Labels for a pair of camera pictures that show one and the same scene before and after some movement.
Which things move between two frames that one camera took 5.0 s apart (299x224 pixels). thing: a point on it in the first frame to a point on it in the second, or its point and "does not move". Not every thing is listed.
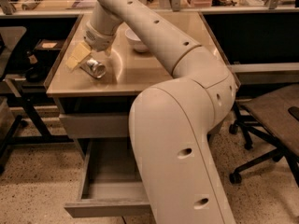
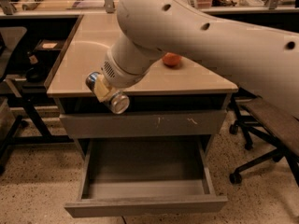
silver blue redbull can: [93, 67] to [118, 103]
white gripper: [99, 39] to [114, 73]
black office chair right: [273, 118] does not move
